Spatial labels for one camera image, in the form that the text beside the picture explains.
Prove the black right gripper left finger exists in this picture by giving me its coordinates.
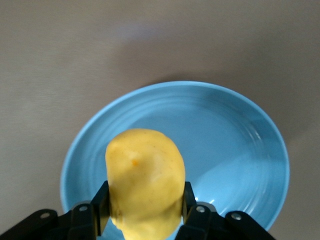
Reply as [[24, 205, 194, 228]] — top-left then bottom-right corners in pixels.
[[0, 180, 111, 240]]

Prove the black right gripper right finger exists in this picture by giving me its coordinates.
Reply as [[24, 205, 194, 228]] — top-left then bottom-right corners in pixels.
[[174, 181, 276, 240]]

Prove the yellow potato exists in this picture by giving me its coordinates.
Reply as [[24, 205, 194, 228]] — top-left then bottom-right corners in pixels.
[[104, 128, 186, 240]]

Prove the light blue plate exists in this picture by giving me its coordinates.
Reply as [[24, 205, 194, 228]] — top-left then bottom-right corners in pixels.
[[59, 79, 291, 240]]

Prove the brown table cover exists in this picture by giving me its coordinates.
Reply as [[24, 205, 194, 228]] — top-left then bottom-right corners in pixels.
[[0, 0, 320, 240]]

